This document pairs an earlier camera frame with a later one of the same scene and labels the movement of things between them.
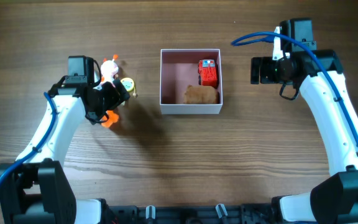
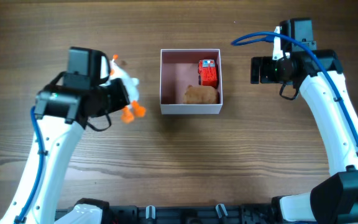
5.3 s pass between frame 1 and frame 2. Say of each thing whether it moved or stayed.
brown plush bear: stayed
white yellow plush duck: moved
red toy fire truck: stayed
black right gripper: stayed
